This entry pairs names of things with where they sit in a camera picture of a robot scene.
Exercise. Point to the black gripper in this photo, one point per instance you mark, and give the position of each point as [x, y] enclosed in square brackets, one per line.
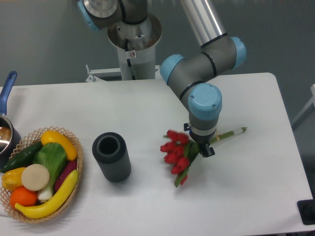
[202, 137]

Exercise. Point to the red tulip bouquet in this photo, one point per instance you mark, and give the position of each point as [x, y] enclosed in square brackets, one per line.
[180, 151]

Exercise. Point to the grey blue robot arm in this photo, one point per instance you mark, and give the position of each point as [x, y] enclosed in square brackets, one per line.
[188, 78]

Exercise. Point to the dark grey ribbed vase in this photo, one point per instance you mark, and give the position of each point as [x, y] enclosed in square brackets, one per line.
[110, 151]

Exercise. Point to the black box at edge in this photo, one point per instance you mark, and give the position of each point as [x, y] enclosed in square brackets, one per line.
[307, 211]

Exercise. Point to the purple sweet potato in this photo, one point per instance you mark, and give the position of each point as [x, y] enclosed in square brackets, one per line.
[72, 165]

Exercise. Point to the green bok choy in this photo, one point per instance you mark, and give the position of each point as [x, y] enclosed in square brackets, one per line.
[53, 157]

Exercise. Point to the yellow squash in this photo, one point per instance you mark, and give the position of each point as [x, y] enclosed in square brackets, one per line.
[51, 136]

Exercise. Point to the woven wicker basket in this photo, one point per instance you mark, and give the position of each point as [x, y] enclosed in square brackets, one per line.
[28, 140]

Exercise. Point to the beige round disc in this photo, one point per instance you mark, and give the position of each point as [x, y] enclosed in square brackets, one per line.
[35, 177]

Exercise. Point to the yellow banana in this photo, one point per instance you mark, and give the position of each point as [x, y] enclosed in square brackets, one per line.
[52, 205]

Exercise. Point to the green cucumber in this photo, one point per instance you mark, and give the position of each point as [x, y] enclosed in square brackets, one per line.
[23, 158]

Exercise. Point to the orange fruit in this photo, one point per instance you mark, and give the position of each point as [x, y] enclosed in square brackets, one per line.
[24, 197]

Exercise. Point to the yellow bell pepper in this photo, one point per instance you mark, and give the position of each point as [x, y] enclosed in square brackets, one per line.
[12, 179]

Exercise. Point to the white frame at right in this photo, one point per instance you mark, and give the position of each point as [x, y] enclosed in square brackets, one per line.
[305, 111]

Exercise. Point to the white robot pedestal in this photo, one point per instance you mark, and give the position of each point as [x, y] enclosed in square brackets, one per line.
[136, 49]

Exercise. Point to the blue handled saucepan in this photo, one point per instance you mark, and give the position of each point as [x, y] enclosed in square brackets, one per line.
[9, 136]

